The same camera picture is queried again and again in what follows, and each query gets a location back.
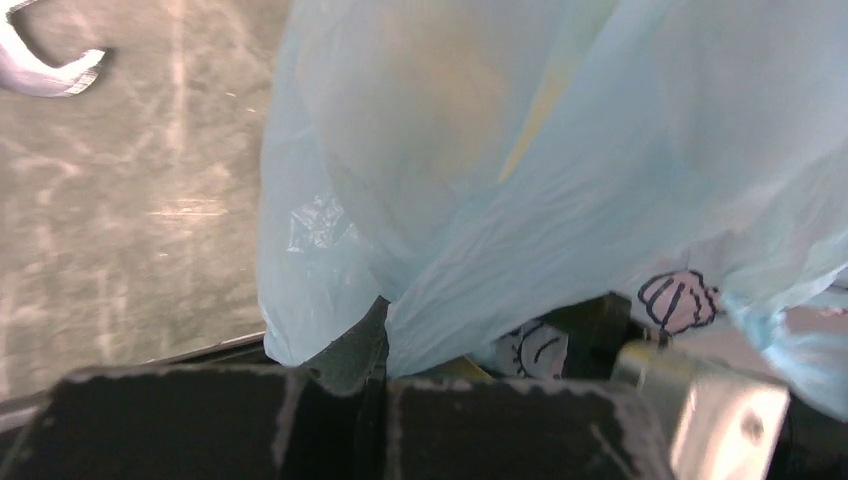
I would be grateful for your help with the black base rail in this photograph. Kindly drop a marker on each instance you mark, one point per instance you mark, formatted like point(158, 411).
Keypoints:
point(246, 349)

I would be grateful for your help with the silver open end spanner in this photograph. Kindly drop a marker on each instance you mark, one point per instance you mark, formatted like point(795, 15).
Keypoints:
point(23, 72)

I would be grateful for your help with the light blue plastic bag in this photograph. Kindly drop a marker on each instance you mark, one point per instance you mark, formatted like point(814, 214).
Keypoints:
point(481, 163)

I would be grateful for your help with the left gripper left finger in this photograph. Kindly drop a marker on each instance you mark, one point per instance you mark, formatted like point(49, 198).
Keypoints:
point(211, 422)

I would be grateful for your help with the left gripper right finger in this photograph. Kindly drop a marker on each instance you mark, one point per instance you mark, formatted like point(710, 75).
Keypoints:
point(521, 429)

